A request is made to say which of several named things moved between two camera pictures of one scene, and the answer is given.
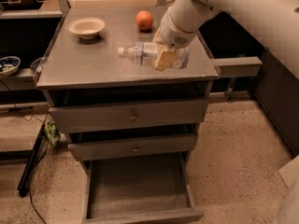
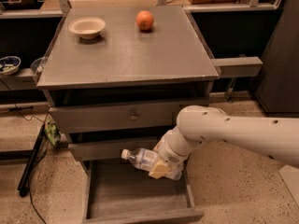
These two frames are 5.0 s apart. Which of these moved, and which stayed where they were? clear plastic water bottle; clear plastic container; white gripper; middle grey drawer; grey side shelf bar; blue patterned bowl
Moved: white gripper; clear plastic water bottle
Stayed: clear plastic container; middle grey drawer; blue patterned bowl; grey side shelf bar
